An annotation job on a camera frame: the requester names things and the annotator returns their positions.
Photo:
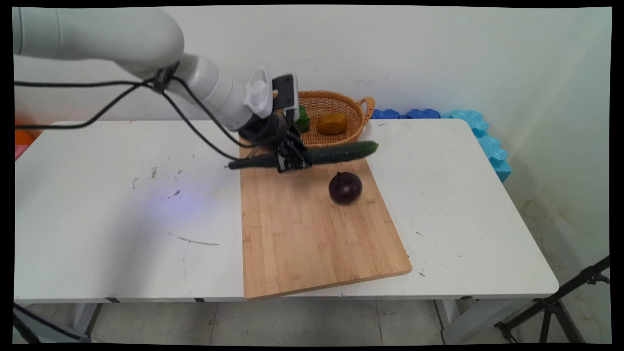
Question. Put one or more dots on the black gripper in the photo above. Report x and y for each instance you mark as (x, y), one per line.
(265, 129)

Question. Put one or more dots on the dark green cucumber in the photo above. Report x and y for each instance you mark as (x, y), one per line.
(341, 152)

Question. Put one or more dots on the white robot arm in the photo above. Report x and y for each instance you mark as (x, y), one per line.
(97, 34)

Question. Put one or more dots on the green bell pepper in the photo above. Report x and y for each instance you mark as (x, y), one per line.
(303, 122)

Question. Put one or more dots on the yellow-brown potato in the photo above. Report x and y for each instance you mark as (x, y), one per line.
(332, 124)

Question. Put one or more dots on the purple onion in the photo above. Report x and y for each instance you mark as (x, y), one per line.
(345, 187)

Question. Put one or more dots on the woven wicker basket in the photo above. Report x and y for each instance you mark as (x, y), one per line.
(341, 105)

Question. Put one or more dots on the wooden cutting board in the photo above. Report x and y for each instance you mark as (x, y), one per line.
(312, 234)

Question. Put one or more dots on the dark blue foam tile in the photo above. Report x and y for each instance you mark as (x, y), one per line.
(390, 114)

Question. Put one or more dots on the white table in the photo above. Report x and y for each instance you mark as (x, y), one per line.
(122, 219)

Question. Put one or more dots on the light blue foam tile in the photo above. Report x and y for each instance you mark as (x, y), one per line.
(487, 141)

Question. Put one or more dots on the orange box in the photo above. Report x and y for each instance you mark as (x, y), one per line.
(22, 136)

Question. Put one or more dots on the black tripod leg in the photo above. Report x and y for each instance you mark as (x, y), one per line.
(48, 324)

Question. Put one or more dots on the black tripod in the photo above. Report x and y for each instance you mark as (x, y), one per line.
(551, 304)

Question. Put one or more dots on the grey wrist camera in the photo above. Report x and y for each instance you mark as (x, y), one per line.
(286, 95)

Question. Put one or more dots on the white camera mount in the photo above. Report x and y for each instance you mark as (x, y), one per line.
(259, 92)

